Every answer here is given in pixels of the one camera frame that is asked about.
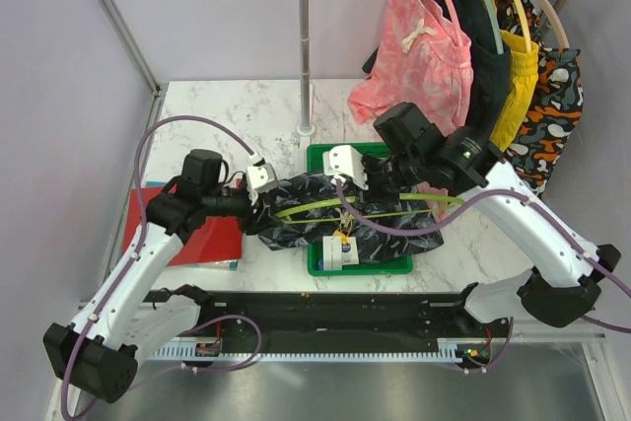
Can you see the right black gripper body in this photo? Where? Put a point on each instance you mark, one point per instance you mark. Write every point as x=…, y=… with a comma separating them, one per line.
x=371, y=177

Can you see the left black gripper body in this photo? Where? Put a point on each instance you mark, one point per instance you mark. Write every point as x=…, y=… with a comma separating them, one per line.
x=251, y=214

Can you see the green hanger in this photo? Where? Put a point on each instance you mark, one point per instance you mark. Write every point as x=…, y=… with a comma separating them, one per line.
x=436, y=203

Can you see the dark patterned shorts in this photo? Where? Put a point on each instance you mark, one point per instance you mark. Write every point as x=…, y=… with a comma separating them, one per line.
x=373, y=247

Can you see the white blue price tag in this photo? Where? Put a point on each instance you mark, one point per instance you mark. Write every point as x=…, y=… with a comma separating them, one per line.
x=339, y=251

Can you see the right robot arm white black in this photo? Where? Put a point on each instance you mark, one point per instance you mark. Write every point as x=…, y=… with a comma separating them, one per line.
x=562, y=284

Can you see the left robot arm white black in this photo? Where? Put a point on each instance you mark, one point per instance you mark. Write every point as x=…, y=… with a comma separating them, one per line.
x=101, y=349

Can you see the camouflage patterned shorts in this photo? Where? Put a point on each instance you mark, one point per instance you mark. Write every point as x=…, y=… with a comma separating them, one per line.
x=555, y=108

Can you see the grey blue hanger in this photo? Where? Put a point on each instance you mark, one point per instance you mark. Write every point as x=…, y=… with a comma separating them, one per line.
x=486, y=25

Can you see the yellow shorts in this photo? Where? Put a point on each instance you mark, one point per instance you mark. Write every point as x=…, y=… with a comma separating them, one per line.
x=522, y=79

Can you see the red folder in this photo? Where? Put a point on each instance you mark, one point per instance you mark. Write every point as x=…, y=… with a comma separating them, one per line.
x=133, y=213

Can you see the pink dress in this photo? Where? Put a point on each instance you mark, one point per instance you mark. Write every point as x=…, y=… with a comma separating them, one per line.
x=418, y=61

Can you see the green plastic tray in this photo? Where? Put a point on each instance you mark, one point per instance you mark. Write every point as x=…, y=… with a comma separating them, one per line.
x=398, y=266

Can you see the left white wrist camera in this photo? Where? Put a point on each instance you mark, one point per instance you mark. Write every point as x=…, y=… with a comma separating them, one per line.
x=260, y=177

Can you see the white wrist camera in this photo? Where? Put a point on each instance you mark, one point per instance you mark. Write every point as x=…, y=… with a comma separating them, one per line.
x=260, y=177
x=345, y=162

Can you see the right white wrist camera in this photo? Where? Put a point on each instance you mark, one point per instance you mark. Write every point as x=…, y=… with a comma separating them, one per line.
x=345, y=162

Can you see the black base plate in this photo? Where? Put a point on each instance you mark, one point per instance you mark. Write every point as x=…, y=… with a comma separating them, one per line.
x=337, y=322

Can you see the white cable duct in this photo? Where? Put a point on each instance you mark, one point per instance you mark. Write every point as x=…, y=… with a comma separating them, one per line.
x=189, y=351

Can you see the aluminium frame post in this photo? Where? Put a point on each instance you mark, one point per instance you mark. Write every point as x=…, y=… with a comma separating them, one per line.
x=130, y=45

